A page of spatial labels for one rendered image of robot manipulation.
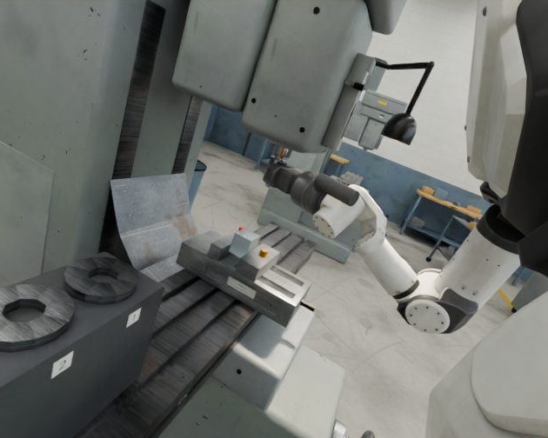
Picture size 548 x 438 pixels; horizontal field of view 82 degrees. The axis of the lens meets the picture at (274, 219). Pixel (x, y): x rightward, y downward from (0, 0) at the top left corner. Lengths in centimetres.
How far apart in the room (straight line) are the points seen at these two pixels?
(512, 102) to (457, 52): 725
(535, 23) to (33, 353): 52
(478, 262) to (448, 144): 672
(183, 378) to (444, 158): 699
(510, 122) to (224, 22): 62
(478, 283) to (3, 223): 119
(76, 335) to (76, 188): 55
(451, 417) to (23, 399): 37
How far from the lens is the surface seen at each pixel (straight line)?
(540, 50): 31
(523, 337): 22
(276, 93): 73
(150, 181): 104
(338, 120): 77
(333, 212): 65
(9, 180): 113
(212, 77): 79
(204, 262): 86
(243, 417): 97
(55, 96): 95
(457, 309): 68
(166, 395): 61
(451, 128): 735
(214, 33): 81
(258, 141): 790
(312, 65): 72
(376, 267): 70
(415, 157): 728
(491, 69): 39
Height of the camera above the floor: 139
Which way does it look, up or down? 19 degrees down
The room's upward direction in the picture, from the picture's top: 21 degrees clockwise
